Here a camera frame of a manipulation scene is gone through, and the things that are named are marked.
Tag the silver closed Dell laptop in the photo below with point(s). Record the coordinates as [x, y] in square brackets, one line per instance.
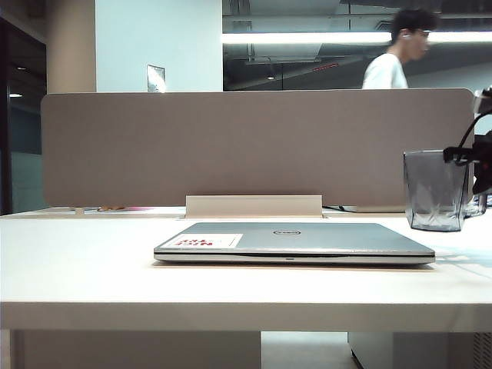
[346, 244]

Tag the long ceiling light strip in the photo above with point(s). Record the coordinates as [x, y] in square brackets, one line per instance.
[307, 38]

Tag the transparent grey faceted cup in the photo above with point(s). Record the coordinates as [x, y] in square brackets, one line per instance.
[434, 192]

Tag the round ceiling spot lamp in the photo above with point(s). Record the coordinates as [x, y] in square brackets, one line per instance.
[270, 75]

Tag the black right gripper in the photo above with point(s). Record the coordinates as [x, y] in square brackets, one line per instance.
[485, 153]

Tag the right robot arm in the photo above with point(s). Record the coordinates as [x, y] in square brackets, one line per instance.
[485, 100]

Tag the person in white shirt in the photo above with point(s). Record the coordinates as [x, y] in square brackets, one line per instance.
[386, 71]

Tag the white desk side panel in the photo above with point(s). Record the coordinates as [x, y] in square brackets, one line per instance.
[134, 351]

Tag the dark glass door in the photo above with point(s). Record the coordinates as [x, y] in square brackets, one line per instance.
[23, 123]

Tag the beige fabric desk divider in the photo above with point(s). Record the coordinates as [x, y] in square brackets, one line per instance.
[192, 153]

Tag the framed wall sign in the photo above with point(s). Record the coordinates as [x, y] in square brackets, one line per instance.
[155, 78]

